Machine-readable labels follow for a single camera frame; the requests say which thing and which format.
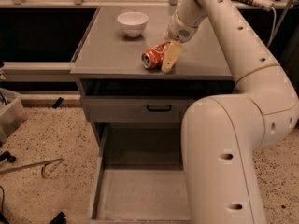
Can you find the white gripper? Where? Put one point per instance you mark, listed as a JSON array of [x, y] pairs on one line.
[[179, 32]]

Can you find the crushed red coke can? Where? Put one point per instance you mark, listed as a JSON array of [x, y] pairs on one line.
[[153, 57]]

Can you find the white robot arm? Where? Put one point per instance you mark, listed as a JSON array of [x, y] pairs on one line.
[[220, 133]]

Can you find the grey metal drawer cabinet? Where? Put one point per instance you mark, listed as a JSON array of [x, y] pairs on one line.
[[109, 63]]

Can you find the closed grey top drawer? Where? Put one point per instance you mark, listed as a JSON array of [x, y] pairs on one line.
[[133, 110]]

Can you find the open grey middle drawer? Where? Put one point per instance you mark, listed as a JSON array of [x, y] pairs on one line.
[[139, 177]]

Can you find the white ceramic bowl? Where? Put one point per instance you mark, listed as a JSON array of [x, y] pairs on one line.
[[132, 23]]

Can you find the small black block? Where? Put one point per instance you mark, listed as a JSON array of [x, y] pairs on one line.
[[57, 103]]

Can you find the metal rod tool on floor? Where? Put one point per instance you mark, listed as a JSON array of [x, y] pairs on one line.
[[28, 166]]

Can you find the clear plastic bin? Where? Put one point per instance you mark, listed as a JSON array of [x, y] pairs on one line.
[[12, 113]]

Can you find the black clamp on floor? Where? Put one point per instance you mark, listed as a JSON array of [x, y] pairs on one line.
[[7, 156]]

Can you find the black object at bottom edge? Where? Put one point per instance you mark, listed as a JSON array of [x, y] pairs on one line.
[[59, 219]]

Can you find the black drawer handle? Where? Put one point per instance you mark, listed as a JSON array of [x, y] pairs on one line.
[[159, 108]]

